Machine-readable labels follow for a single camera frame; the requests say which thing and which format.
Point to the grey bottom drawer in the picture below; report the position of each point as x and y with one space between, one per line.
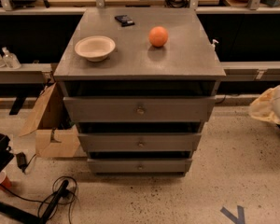
139 166

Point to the black power adapter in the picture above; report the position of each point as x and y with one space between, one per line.
21 160

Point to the grey top drawer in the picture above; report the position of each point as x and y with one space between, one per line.
90 109

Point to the black stand base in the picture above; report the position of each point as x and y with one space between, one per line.
29 211

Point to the black small device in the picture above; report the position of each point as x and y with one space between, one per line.
124 20

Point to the brown cardboard box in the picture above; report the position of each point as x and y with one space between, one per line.
55 137

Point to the orange ball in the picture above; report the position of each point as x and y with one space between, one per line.
158 36

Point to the grey drawer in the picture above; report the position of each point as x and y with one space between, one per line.
90 109
139 166
107 142

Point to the white paper bowl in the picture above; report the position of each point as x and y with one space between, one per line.
95 48

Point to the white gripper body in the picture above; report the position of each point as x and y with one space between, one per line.
262 108

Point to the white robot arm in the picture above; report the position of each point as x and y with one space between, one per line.
276 101

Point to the grey wooden drawer cabinet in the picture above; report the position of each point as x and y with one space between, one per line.
185 67

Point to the red plastic cup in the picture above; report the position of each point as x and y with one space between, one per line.
4 181

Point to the grey middle drawer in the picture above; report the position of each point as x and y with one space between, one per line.
107 142

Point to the white pump bottle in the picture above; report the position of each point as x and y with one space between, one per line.
214 44

